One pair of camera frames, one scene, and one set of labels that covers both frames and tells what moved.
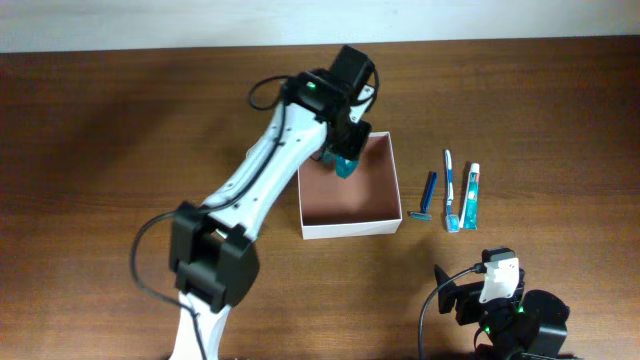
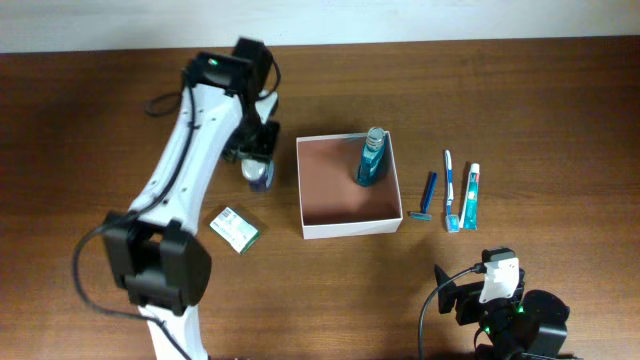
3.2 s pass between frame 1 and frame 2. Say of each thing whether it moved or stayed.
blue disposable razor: stayed
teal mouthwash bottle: moved
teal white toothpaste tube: stayed
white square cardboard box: stayed
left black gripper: moved
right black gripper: stayed
